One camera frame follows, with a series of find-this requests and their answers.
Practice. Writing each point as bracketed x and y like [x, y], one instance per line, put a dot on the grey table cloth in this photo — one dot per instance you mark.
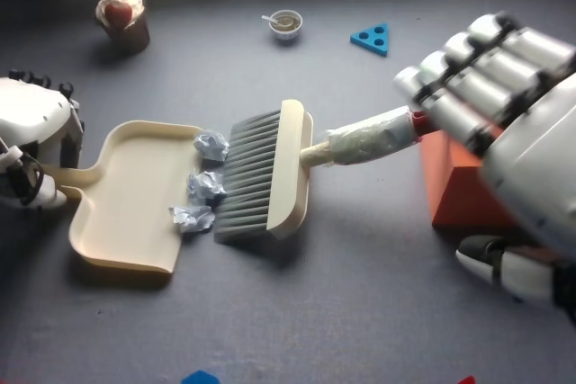
[337, 312]

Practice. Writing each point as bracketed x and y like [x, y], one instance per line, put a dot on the toy cupcake with strawberry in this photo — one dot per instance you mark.
[123, 20]

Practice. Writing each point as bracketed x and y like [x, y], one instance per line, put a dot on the small white spoon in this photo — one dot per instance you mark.
[271, 20]

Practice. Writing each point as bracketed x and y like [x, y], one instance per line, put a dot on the orange rectangular block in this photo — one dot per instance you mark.
[450, 186]

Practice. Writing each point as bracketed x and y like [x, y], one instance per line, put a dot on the blue triangle block with holes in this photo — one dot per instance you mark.
[369, 44]

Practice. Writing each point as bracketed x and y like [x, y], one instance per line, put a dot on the cream plastic dustpan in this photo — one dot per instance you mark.
[130, 195]

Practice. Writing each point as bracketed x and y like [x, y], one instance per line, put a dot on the small blue toy piece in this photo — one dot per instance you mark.
[201, 377]

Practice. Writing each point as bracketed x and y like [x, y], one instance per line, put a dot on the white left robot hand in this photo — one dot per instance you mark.
[27, 109]

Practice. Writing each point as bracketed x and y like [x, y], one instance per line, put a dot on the small white food cup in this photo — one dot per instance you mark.
[288, 31]

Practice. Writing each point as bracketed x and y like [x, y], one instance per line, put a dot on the crumpled white paper ball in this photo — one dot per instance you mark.
[211, 146]
[192, 218]
[206, 184]

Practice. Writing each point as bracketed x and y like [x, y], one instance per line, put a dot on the small red toy piece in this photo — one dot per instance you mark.
[468, 380]

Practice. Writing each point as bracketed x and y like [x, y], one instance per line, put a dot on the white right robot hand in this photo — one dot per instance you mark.
[531, 154]

